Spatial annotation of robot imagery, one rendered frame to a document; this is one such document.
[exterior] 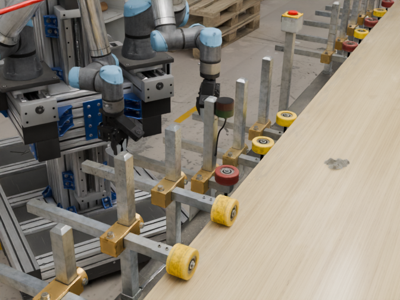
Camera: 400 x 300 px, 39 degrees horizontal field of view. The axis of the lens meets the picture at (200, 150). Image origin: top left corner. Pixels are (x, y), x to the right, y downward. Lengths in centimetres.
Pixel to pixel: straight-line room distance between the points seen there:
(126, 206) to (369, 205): 75
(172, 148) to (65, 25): 92
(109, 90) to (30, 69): 44
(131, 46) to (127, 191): 107
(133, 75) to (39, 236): 90
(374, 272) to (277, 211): 34
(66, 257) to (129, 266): 33
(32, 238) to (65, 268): 146
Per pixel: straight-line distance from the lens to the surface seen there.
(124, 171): 143
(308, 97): 297
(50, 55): 250
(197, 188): 190
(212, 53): 199
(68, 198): 283
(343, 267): 155
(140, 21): 239
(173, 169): 168
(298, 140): 211
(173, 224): 179
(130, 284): 166
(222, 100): 181
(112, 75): 193
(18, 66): 227
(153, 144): 390
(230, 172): 188
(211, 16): 527
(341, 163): 198
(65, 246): 131
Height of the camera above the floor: 189
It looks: 29 degrees down
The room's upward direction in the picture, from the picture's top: 1 degrees clockwise
